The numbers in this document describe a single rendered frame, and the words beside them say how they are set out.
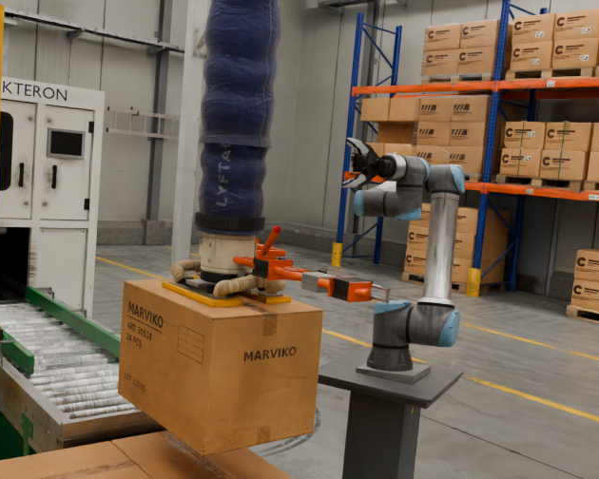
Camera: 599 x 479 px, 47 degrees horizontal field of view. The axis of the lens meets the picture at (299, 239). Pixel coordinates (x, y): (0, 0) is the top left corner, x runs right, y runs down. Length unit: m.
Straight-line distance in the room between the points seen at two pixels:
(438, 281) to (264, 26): 1.23
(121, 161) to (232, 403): 10.55
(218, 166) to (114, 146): 10.24
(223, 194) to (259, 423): 0.70
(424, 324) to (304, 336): 0.76
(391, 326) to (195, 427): 1.05
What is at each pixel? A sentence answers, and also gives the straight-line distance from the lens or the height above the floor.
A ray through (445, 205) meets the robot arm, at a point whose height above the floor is 1.45.
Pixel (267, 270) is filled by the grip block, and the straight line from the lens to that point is 2.01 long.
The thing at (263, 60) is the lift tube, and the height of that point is 1.86.
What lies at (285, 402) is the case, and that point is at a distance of 2.16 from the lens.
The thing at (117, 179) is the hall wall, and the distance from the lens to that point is 12.41.
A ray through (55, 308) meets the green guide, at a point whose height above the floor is 0.61.
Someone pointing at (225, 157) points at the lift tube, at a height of 1.56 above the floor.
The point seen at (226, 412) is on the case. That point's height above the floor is 0.83.
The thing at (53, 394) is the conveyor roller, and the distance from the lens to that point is 3.08.
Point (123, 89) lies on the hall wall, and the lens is 12.46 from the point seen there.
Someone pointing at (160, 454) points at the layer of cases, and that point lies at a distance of 2.49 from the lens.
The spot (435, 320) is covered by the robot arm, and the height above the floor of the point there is 1.00.
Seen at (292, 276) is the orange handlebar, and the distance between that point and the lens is 1.93.
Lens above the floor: 1.53
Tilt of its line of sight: 6 degrees down
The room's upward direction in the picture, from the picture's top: 5 degrees clockwise
